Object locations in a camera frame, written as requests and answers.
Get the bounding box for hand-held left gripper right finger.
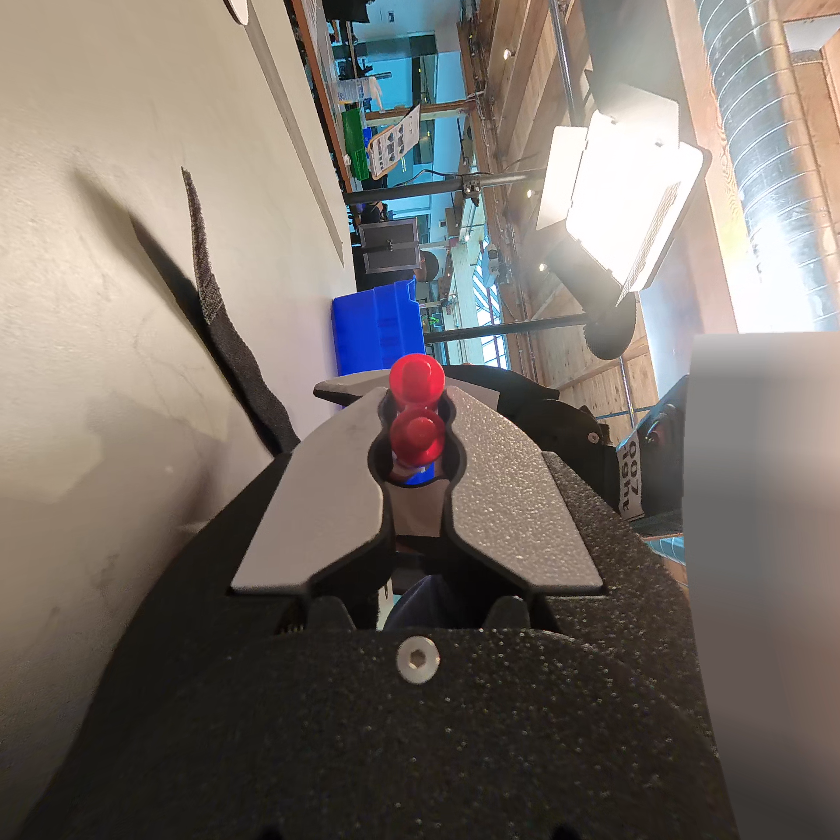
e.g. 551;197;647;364
441;390;605;618

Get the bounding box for green plastic bin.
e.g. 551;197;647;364
340;112;378;174

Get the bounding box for blue plastic bin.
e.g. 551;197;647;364
331;279;429;376

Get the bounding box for black ceiling lamp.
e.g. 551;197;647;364
536;83;712;363

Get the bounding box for silver ventilation duct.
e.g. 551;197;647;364
693;0;840;333

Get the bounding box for wide black velcro strap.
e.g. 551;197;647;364
180;167;304;456

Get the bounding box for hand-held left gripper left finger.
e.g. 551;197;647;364
233;394;395;618

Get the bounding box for red dry erase marker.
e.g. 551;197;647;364
388;352;448;410
390;407;448;469

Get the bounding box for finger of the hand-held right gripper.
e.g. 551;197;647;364
313;372;502;410

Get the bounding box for white sign board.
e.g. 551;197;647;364
367;104;425;181

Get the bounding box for black lamp pole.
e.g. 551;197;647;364
424;313;594;346

